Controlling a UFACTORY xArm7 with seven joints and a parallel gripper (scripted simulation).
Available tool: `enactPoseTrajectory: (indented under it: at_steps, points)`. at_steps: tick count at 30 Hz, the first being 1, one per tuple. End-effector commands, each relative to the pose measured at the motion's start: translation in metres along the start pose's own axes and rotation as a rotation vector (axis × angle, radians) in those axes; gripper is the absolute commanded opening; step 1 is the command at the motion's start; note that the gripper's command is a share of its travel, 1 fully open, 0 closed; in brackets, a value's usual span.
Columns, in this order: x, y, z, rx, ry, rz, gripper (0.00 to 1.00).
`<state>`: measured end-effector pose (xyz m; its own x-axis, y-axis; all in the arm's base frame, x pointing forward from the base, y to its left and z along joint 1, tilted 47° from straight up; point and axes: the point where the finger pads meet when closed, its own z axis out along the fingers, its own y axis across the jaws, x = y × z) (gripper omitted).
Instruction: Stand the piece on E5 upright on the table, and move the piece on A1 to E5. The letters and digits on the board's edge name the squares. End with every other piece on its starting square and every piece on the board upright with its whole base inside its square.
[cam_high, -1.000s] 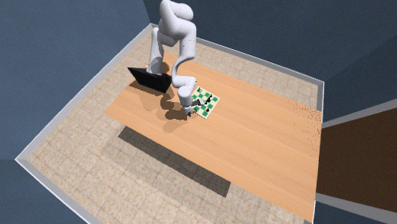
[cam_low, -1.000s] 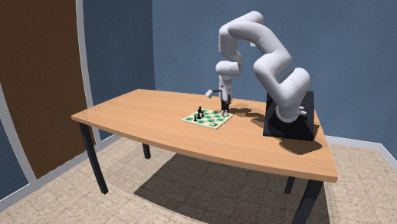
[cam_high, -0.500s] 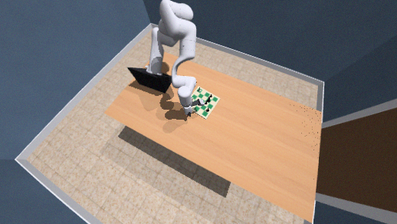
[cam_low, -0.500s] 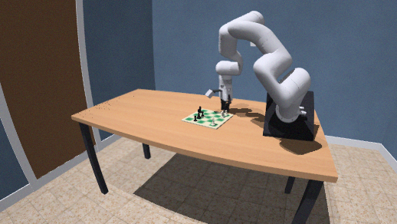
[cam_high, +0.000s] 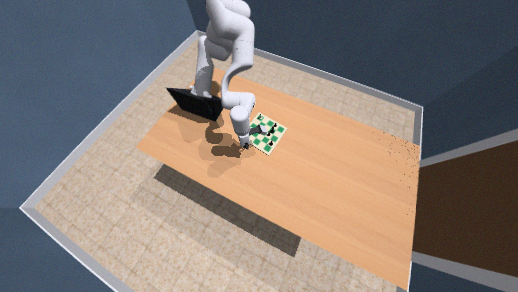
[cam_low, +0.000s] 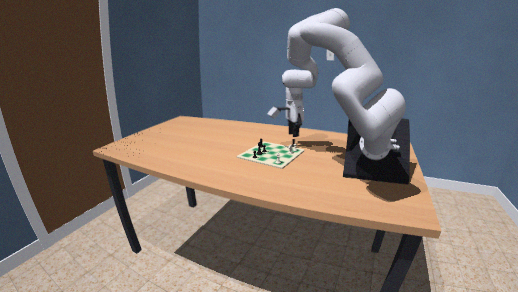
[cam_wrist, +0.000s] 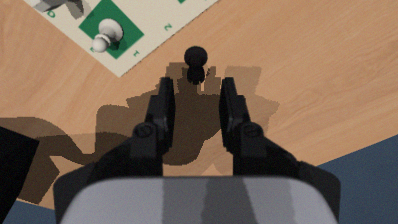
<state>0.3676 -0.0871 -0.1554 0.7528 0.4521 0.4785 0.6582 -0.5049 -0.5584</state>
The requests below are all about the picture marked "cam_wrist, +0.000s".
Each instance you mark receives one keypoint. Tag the green and cream chessboard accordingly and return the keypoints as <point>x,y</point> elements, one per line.
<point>146,25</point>

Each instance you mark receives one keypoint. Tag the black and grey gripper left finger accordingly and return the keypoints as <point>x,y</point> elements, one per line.
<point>141,153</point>

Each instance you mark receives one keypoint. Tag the white chess pawn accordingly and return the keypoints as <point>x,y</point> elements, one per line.
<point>110,31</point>

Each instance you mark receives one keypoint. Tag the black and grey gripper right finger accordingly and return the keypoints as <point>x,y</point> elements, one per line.
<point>253,153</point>

